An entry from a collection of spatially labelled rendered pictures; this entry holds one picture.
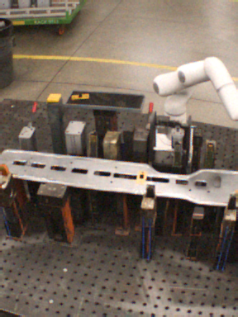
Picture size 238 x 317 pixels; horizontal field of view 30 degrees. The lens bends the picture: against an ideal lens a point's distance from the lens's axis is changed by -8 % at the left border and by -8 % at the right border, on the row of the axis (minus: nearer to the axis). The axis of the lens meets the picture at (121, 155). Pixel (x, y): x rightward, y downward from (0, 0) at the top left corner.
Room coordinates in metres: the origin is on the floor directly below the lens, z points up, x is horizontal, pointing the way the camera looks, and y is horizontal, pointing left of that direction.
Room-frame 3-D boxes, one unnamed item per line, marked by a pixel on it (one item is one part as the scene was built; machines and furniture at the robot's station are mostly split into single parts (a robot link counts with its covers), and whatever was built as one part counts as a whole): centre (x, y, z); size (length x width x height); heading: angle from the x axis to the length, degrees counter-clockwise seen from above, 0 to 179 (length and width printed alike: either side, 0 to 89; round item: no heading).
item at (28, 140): (1.84, 0.46, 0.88); 0.11 x 0.10 x 0.36; 167
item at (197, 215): (1.32, -0.31, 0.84); 0.11 x 0.08 x 0.29; 167
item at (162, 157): (1.72, -0.23, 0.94); 0.18 x 0.13 x 0.49; 77
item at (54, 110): (1.98, 0.32, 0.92); 0.08 x 0.08 x 0.44; 77
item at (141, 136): (1.75, -0.10, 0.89); 0.13 x 0.11 x 0.38; 167
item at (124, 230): (1.56, 0.00, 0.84); 0.17 x 0.06 x 0.29; 167
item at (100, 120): (1.92, 0.07, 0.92); 0.10 x 0.08 x 0.45; 77
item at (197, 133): (1.70, -0.35, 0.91); 0.07 x 0.05 x 0.42; 167
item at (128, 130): (1.78, -0.04, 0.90); 0.05 x 0.05 x 0.40; 77
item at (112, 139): (1.73, 0.04, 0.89); 0.13 x 0.11 x 0.38; 167
